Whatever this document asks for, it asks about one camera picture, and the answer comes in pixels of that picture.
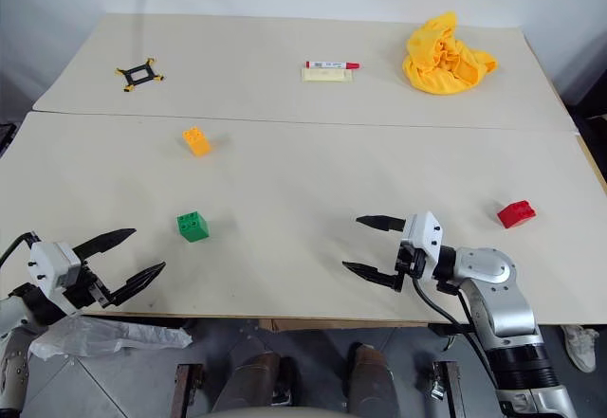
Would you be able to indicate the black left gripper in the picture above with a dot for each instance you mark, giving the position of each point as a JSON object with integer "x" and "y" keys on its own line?
{"x": 87, "y": 290}

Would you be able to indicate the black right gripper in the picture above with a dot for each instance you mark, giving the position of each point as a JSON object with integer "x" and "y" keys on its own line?
{"x": 410, "y": 261}

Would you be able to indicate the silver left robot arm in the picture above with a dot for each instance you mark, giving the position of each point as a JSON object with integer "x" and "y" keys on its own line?
{"x": 7, "y": 313}

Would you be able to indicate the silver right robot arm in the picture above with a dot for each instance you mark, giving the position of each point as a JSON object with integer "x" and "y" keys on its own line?
{"x": 498, "y": 271}

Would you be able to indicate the green toy brick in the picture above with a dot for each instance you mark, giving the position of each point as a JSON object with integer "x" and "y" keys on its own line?
{"x": 192, "y": 228}

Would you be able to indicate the clear plastic bag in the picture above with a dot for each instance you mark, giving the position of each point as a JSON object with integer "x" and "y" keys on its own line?
{"x": 95, "y": 337}

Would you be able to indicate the dark brown rounded shape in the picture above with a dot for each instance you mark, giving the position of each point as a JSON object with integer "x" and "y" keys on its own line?
{"x": 372, "y": 375}
{"x": 256, "y": 380}

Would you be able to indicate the red toy brick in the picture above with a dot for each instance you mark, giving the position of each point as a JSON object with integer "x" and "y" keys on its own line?
{"x": 514, "y": 214}

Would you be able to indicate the yellow toy brick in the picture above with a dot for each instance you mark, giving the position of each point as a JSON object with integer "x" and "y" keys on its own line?
{"x": 198, "y": 143}

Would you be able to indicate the dark object beside table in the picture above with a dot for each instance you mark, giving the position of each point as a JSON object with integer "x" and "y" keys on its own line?
{"x": 5, "y": 140}

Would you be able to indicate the cream rectangular pad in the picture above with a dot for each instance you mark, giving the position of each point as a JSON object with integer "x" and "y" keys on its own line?
{"x": 327, "y": 75}

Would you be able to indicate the red marker pen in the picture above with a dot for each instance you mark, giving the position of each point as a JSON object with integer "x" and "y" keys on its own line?
{"x": 332, "y": 64}

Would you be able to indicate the crumpled yellow cloth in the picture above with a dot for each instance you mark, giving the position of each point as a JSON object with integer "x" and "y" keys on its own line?
{"x": 441, "y": 58}

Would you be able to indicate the white sneaker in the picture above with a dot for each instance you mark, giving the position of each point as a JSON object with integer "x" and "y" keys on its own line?
{"x": 581, "y": 344}

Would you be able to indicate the black equipment beside table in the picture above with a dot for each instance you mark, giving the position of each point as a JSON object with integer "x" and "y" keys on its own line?
{"x": 593, "y": 143}

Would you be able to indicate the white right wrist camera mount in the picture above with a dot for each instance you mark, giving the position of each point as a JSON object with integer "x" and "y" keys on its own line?
{"x": 424, "y": 235}

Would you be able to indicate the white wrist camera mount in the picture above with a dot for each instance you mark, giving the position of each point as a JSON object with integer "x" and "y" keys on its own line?
{"x": 424, "y": 235}
{"x": 49, "y": 266}

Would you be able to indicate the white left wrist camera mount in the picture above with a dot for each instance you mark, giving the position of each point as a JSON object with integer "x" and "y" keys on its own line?
{"x": 49, "y": 266}

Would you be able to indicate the brown metal stand post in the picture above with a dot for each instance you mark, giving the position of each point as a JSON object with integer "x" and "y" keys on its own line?
{"x": 448, "y": 389}
{"x": 187, "y": 389}

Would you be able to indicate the black yellow square bracket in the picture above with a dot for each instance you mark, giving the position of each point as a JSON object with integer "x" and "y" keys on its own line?
{"x": 149, "y": 70}

